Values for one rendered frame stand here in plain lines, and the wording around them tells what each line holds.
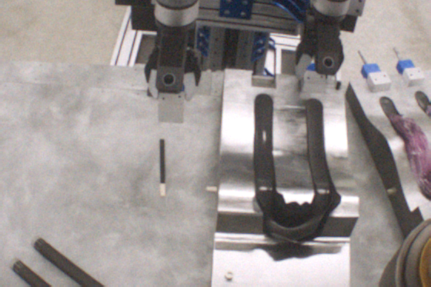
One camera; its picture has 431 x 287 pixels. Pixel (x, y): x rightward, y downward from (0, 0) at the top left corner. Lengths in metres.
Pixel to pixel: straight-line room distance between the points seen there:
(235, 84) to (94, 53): 1.38
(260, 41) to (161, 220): 0.95
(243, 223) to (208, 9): 0.76
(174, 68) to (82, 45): 1.64
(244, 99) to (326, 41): 0.22
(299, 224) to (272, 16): 0.73
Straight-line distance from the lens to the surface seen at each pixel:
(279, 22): 1.72
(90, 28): 2.76
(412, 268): 0.40
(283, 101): 1.31
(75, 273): 1.12
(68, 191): 1.28
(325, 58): 1.20
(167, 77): 1.06
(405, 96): 1.46
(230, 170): 1.16
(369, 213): 1.30
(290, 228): 1.16
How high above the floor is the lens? 1.88
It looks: 52 degrees down
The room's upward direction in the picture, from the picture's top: 6 degrees clockwise
